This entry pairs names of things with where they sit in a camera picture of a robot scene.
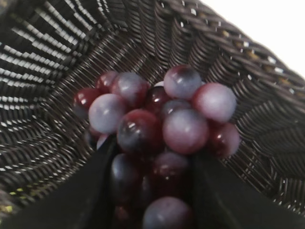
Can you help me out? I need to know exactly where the black woven basket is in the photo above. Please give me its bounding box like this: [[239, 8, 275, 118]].
[[0, 0, 305, 224]]

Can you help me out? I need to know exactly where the red purple grape bunch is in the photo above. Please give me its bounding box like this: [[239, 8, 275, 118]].
[[72, 65, 240, 229]]

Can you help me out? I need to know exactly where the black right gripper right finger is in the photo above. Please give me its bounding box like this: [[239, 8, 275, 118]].
[[192, 153, 305, 229]]

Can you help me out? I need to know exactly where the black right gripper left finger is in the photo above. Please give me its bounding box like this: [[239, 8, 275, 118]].
[[0, 136, 117, 229]]

